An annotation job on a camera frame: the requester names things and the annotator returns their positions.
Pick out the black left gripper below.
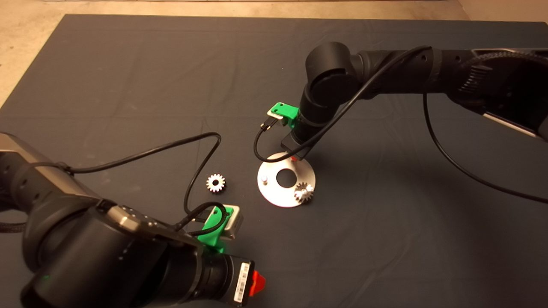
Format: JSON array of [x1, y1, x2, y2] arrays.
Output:
[[199, 253, 266, 308]]

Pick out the black right camera cable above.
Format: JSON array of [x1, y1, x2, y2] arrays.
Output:
[[253, 46, 548, 204]]

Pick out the black left camera cable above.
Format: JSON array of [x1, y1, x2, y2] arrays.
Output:
[[64, 133, 229, 237]]

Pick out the green left camera mount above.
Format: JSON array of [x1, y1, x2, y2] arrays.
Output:
[[198, 205, 235, 253]]

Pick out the small steel planetary gear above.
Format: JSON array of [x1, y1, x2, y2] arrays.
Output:
[[294, 182, 314, 203], [206, 174, 226, 193]]

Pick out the black camera cable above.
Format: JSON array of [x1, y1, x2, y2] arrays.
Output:
[[253, 46, 548, 204], [64, 133, 229, 237]]

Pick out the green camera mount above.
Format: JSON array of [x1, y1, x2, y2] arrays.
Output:
[[273, 102, 299, 129], [198, 205, 235, 253]]

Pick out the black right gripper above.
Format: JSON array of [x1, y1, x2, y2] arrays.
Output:
[[282, 130, 315, 162]]

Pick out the round metal carrier plate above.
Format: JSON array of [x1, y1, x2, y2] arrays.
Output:
[[257, 152, 316, 208]]

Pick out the green right camera mount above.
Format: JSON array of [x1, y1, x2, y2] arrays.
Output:
[[273, 102, 299, 129]]

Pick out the dark grey table cloth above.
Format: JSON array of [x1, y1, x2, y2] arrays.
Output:
[[0, 15, 548, 308]]

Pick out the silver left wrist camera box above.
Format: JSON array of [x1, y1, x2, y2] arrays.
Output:
[[223, 207, 244, 240]]

